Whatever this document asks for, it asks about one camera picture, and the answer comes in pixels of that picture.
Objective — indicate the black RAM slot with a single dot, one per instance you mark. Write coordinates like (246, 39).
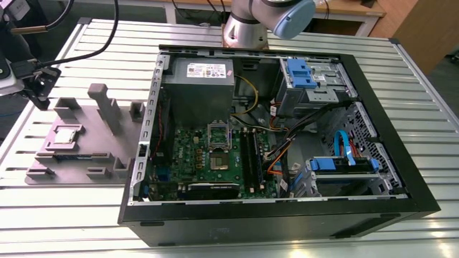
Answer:
(250, 161)
(254, 161)
(260, 161)
(245, 161)

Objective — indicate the silver CPU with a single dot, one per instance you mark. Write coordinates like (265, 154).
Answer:
(65, 135)

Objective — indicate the grey parts rack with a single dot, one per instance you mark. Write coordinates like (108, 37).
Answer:
(89, 134)

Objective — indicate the grey power supply unit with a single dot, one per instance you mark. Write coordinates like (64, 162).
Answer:
(200, 102)

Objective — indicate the white desk frame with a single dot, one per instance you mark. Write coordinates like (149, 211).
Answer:
(169, 14)

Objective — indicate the metal drive bay cage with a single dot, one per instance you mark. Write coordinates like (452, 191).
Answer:
(322, 96)

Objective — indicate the wooden cabinet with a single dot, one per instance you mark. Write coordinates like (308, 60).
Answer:
(423, 32)

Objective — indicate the blue board connector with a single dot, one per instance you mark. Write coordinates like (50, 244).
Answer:
(162, 174)

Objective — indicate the green RAM stick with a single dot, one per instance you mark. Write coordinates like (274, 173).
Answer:
(70, 157)

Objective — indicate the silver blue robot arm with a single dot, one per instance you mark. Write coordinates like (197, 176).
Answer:
(246, 32)

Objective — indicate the wooden desk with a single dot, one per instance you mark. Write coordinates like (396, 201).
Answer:
(357, 12)

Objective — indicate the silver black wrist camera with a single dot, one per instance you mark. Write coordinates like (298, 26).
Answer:
(17, 8)

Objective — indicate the hard disk in blue carrier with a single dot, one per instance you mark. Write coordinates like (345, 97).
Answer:
(322, 164)

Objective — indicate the black graphics card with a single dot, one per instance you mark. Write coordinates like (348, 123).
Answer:
(210, 189)

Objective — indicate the black PC case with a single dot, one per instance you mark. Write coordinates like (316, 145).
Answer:
(250, 225)

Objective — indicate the blue drive bay latch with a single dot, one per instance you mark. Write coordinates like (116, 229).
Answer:
(300, 74)

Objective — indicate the metal disk bay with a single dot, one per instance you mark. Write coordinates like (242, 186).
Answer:
(346, 176)

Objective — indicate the green motherboard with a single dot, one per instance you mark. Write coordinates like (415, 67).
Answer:
(185, 161)

